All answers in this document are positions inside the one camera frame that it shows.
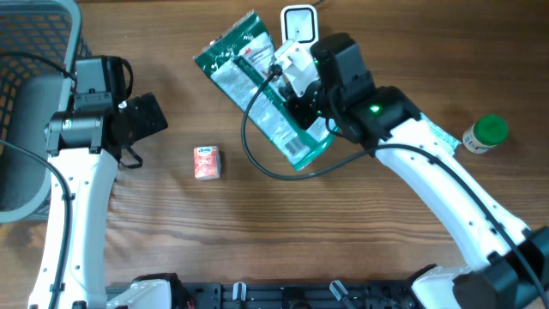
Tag orange Kleenex tissue pack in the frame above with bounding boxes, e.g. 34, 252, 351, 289
193, 146, 221, 180

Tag green 3M gloves package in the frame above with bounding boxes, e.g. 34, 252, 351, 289
194, 10, 335, 171

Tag mint green wipes pack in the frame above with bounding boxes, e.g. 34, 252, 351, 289
421, 113, 461, 156

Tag green lid white jar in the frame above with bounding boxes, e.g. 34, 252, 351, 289
462, 114, 510, 154

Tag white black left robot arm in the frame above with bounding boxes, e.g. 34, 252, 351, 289
27, 93, 168, 308

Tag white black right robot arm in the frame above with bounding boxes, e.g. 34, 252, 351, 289
274, 33, 548, 308

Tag white barcode scanner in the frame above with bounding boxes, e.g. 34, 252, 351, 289
280, 4, 319, 45

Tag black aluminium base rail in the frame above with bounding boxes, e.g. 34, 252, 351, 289
105, 279, 419, 309

